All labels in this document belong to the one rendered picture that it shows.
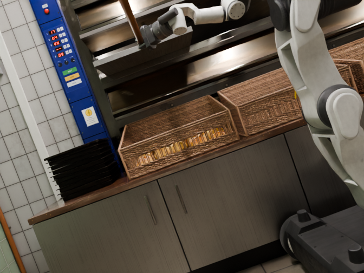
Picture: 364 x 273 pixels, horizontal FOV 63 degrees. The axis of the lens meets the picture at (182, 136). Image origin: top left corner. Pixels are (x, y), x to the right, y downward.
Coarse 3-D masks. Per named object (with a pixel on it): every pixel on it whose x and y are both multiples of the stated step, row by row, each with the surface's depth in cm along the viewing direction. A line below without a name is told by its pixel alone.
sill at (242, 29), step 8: (248, 24) 184; (256, 24) 184; (264, 24) 184; (232, 32) 184; (240, 32) 184; (208, 40) 184; (216, 40) 184; (184, 48) 184; (192, 48) 184; (200, 48) 185; (160, 56) 184; (168, 56) 184; (176, 56) 184; (144, 64) 185; (152, 64) 185; (120, 72) 185; (128, 72) 185; (104, 80) 185; (112, 80) 185
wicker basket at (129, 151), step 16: (208, 96) 180; (160, 112) 182; (176, 112) 182; (192, 112) 181; (208, 112) 181; (224, 112) 137; (128, 128) 182; (144, 128) 181; (176, 128) 137; (192, 128) 138; (208, 128) 137; (224, 128) 138; (128, 144) 165; (144, 144) 137; (160, 144) 137; (208, 144) 138; (224, 144) 138; (128, 160) 137; (144, 160) 137; (160, 160) 137; (176, 160) 138; (128, 176) 137
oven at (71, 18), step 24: (72, 0) 182; (96, 0) 183; (72, 24) 183; (192, 24) 199; (216, 24) 220; (240, 24) 246; (120, 48) 194; (216, 48) 186; (96, 72) 185; (144, 72) 185; (240, 72) 185; (264, 72) 185; (96, 96) 185; (192, 96) 186; (120, 120) 186
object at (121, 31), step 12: (180, 0) 168; (192, 0) 171; (204, 0) 175; (216, 0) 180; (144, 12) 169; (156, 12) 170; (108, 24) 169; (120, 24) 169; (84, 36) 169; (96, 36) 172; (108, 36) 177; (120, 36) 181; (132, 36) 186; (96, 48) 185
